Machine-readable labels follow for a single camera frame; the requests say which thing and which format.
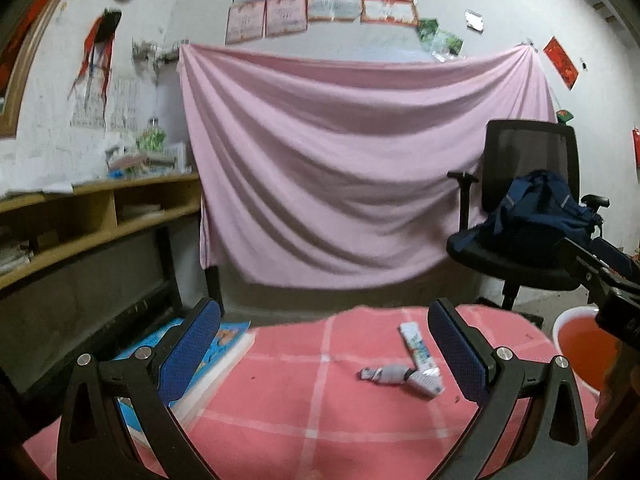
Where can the dark blue backpack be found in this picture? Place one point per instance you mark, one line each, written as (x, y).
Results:
(535, 215)

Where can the wooden shelf desk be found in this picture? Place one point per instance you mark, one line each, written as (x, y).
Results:
(150, 182)

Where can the small green wall ornament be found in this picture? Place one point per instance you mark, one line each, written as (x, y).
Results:
(563, 116)

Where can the grey sock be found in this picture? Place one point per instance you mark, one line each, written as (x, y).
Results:
(387, 374)

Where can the loose white papers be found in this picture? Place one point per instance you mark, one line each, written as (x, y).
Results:
(45, 190)

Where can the white wall calendar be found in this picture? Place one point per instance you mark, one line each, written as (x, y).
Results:
(120, 105)

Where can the green glass jar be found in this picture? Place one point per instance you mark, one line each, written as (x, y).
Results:
(151, 137)

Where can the white toothpaste tube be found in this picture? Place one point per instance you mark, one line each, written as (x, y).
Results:
(420, 355)

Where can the small shiny wall card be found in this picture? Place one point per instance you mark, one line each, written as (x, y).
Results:
(474, 19)

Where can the red wall hanging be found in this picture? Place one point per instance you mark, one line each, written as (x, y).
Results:
(97, 45)

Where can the wooden picture frame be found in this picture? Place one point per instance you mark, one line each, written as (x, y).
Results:
(25, 40)

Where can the pile of papers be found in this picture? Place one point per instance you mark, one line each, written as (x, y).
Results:
(145, 162)

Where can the person's right hand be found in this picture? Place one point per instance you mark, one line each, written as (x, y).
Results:
(606, 395)

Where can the metal wall hook rack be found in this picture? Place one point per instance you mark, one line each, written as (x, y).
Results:
(155, 54)

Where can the colourful picture book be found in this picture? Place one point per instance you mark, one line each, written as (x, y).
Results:
(225, 345)

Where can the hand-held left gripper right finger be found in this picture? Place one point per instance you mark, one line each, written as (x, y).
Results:
(455, 350)

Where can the red wall paper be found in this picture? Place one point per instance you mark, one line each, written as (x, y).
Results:
(561, 62)

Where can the pink hanging sheet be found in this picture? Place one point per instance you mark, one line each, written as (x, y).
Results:
(350, 160)

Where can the white basin with red inside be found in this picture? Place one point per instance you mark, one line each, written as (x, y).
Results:
(580, 345)

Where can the row of wall certificates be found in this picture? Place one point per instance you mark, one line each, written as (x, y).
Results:
(285, 15)

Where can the pink checked blanket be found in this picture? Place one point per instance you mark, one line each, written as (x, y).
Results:
(310, 410)

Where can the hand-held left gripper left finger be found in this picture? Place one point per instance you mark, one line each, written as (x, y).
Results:
(192, 345)

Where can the green wall photos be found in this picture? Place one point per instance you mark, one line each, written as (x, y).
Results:
(442, 39)

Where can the papers in shelf cubby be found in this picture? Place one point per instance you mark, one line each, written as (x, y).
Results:
(140, 211)

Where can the stack of papers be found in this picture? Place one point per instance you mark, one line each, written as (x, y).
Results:
(15, 257)

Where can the black office chair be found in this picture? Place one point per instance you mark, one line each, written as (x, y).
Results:
(530, 145)

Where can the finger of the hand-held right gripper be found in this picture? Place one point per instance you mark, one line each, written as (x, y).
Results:
(607, 260)

